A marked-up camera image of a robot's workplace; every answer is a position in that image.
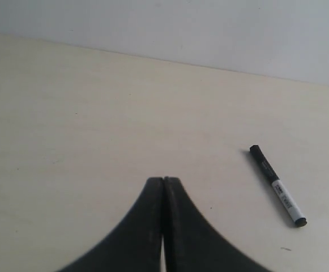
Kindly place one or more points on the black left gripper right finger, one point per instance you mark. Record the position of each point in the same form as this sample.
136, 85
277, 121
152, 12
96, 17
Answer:
190, 242

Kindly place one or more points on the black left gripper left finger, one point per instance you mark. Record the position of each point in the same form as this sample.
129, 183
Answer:
135, 243

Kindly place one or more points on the black white marker pen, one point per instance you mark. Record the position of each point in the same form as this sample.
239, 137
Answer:
282, 193

